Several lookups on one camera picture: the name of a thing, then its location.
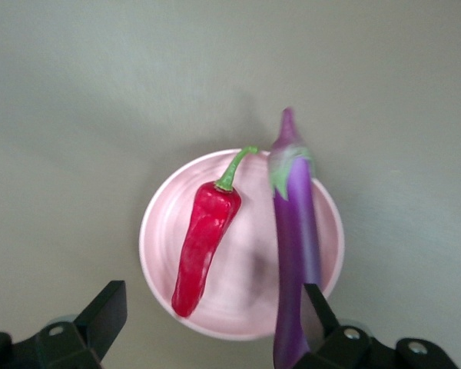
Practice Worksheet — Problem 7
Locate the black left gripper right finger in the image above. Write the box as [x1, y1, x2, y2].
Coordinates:
[303, 283, 457, 369]

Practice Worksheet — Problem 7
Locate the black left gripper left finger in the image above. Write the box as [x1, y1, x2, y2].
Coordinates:
[0, 280, 128, 369]

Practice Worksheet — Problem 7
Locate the long purple eggplant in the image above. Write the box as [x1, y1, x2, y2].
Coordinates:
[267, 107, 324, 369]

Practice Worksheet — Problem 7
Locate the red chili pepper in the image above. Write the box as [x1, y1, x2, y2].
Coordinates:
[171, 145, 260, 319]

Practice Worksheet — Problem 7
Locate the pink round plate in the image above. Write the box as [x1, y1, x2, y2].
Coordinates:
[138, 148, 346, 342]

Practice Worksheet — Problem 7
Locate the table cover cloth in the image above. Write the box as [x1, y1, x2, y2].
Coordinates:
[0, 0, 461, 369]

